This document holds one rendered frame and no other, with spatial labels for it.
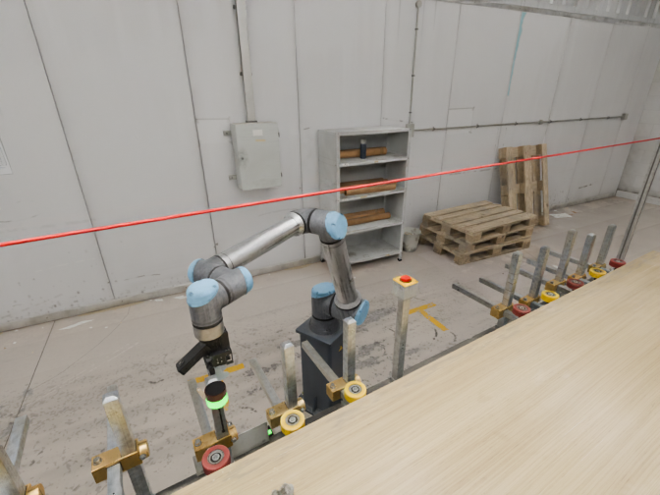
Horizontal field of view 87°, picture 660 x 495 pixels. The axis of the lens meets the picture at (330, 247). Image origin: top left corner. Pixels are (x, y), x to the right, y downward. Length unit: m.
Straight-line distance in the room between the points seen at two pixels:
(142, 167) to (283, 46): 1.70
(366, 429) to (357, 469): 0.14
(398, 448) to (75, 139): 3.23
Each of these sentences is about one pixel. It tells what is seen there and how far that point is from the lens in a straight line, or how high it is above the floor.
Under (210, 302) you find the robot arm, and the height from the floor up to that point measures 1.34.
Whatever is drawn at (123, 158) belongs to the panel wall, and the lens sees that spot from 3.58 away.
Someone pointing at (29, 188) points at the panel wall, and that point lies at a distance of 3.73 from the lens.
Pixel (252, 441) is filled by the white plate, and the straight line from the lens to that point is 1.47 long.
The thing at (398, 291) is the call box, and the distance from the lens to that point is 1.39.
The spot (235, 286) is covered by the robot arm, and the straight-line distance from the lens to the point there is 1.12.
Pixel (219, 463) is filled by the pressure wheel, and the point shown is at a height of 0.91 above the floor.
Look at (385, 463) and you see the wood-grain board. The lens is 1.20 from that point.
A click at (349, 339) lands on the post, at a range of 1.32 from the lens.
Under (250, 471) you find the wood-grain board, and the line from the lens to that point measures 1.20.
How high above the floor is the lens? 1.88
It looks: 24 degrees down
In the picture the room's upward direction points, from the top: 1 degrees counter-clockwise
